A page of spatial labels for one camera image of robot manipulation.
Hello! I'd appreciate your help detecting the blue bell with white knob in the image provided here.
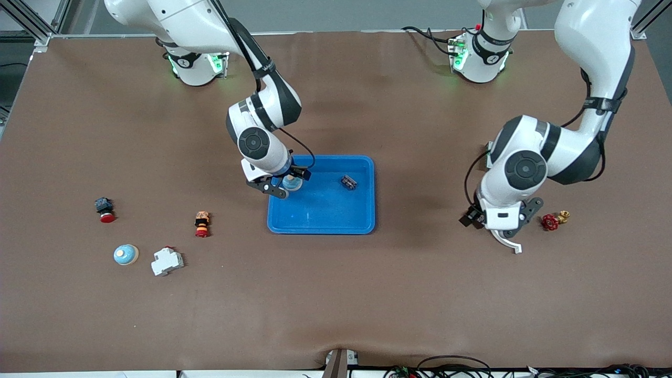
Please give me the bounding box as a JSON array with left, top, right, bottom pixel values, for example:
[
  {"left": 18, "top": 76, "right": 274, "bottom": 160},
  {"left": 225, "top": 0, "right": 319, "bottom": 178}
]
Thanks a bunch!
[{"left": 113, "top": 244, "right": 140, "bottom": 266}]

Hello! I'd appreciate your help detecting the blue plastic tray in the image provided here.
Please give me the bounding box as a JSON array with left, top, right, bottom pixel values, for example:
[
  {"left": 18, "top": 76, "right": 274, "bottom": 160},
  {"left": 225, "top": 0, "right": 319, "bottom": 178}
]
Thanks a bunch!
[{"left": 267, "top": 154, "right": 376, "bottom": 235}]

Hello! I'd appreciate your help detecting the white circuit breaker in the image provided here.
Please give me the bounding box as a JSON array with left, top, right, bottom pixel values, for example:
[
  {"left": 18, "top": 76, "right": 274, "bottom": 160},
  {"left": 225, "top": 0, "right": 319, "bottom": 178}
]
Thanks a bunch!
[{"left": 151, "top": 246, "right": 185, "bottom": 277}]

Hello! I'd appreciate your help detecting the brown table mat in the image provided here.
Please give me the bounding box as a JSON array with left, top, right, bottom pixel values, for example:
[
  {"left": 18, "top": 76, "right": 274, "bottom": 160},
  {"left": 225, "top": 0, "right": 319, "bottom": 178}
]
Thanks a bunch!
[{"left": 0, "top": 29, "right": 672, "bottom": 374}]

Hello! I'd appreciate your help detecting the red push button black body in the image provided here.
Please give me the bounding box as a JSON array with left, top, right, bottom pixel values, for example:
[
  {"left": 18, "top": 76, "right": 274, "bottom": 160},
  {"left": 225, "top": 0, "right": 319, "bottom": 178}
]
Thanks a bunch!
[{"left": 94, "top": 197, "right": 117, "bottom": 224}]

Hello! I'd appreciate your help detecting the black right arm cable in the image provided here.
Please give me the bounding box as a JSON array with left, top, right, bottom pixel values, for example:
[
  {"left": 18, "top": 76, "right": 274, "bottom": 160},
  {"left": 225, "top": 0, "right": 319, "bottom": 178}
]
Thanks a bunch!
[{"left": 210, "top": 0, "right": 316, "bottom": 171}]

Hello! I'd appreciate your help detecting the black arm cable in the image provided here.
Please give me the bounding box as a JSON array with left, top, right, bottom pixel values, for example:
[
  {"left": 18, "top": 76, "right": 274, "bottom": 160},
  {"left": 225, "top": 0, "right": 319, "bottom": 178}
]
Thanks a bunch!
[
  {"left": 464, "top": 68, "right": 604, "bottom": 211},
  {"left": 210, "top": 0, "right": 316, "bottom": 171}
]

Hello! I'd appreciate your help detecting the white curved bracket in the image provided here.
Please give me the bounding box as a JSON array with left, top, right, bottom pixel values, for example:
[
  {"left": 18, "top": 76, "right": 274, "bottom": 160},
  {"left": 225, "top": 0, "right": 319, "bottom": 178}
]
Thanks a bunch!
[{"left": 491, "top": 231, "right": 523, "bottom": 255}]

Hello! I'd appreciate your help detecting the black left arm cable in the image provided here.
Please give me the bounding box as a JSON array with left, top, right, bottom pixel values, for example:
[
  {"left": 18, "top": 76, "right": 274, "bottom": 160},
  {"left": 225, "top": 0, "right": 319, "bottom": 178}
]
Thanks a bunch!
[{"left": 464, "top": 68, "right": 604, "bottom": 211}]

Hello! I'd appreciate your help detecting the red handle brass valve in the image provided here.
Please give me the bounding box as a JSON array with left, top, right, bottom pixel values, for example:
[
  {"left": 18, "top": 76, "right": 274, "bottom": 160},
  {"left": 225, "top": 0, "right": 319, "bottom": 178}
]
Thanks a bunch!
[{"left": 541, "top": 210, "right": 571, "bottom": 232}]

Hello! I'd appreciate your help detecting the black looped cable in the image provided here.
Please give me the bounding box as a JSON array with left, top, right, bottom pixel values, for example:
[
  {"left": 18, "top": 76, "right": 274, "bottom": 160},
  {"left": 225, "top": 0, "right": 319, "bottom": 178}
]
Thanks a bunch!
[{"left": 416, "top": 355, "right": 494, "bottom": 378}]

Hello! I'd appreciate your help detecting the black left base cable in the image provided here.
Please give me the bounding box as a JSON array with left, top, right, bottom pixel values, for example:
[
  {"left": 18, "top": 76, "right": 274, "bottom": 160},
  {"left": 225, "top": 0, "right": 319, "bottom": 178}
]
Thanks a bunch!
[{"left": 402, "top": 25, "right": 457, "bottom": 56}]

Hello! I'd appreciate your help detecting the black cable bundle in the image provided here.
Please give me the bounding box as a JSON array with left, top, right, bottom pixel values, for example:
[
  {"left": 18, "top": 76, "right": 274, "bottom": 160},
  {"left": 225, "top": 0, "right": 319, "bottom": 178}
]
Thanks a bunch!
[{"left": 525, "top": 363, "right": 654, "bottom": 378}]

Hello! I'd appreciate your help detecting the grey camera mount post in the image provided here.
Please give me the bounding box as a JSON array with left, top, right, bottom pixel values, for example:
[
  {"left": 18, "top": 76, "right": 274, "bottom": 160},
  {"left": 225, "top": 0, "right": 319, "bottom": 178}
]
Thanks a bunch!
[{"left": 321, "top": 348, "right": 360, "bottom": 378}]

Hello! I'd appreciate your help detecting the aluminium frame profile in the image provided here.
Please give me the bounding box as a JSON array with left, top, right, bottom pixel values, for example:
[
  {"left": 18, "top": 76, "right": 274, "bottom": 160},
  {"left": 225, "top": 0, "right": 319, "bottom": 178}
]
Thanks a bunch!
[
  {"left": 0, "top": 0, "right": 71, "bottom": 53},
  {"left": 629, "top": 0, "right": 672, "bottom": 40}
]

